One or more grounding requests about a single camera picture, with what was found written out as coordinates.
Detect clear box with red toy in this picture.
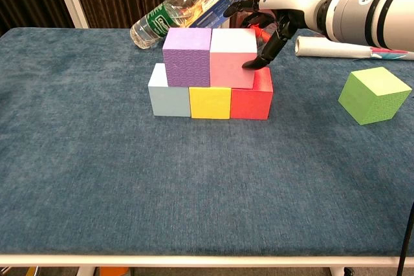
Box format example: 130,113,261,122
234,0,282,46

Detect light blue cube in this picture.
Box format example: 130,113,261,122
147,63,191,118

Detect blue orange carton box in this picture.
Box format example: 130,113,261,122
189,0,249,28

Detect purple cube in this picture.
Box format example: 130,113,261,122
162,27,213,88

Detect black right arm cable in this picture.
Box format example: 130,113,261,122
397,203,414,276

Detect blue table mat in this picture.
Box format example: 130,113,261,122
0,27,414,257

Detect yellow cube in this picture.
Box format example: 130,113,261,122
188,87,233,120

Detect green cube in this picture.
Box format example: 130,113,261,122
337,66,413,126

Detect clear green-label water bottle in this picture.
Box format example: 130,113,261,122
129,0,214,50

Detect white plastic wrap roll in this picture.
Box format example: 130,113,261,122
294,35,414,61

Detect pink cube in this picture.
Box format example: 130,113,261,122
209,28,259,90

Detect red cube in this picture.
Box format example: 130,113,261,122
230,66,274,120

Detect orange object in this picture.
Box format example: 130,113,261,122
98,267,130,276

